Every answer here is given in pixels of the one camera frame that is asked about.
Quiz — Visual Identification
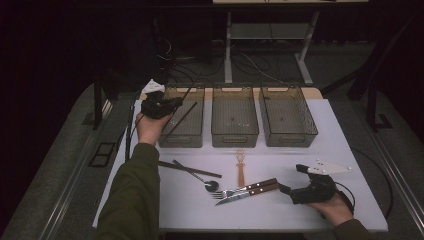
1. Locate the person's right hand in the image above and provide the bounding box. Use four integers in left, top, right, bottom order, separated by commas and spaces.
306, 193, 355, 228

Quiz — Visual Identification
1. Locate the wooden handled metal fork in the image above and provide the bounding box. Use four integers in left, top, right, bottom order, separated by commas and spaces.
211, 177, 279, 200

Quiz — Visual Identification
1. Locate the metal spoon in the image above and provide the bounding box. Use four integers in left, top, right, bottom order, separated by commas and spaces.
172, 159, 220, 193

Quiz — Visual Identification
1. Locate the person's left hand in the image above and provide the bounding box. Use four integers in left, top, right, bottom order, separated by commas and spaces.
134, 112, 174, 147

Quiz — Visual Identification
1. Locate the tangle of black floor cables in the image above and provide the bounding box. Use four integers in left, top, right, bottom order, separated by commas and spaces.
156, 39, 284, 84

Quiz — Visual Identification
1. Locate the aluminium rail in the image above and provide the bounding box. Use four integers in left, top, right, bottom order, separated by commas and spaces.
363, 126, 424, 228
38, 99, 114, 240

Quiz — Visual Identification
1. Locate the black metal stand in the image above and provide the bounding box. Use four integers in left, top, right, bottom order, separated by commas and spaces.
93, 71, 121, 131
321, 13, 424, 133

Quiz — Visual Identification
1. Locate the wooden handled table knife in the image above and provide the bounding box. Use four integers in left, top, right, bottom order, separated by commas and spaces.
214, 182, 282, 207

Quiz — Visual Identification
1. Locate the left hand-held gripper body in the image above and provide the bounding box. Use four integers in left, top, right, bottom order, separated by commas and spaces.
140, 78, 175, 120

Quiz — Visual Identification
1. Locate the small wooden fork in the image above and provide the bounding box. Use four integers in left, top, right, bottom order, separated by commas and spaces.
235, 148, 247, 188

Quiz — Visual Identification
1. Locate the white standing desk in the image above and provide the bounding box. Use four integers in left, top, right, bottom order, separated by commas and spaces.
212, 0, 369, 87

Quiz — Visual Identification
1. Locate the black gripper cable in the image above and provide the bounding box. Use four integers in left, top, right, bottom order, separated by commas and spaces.
123, 89, 148, 164
334, 181, 357, 214

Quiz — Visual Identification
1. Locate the thin black cable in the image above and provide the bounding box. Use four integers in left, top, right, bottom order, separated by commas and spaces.
351, 146, 395, 221

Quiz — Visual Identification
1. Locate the smoky clear plastic bin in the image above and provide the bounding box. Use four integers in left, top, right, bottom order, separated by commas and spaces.
258, 83, 319, 148
210, 83, 260, 149
156, 83, 206, 149

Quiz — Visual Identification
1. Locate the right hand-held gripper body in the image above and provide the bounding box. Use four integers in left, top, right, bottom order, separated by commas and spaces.
289, 158, 353, 205

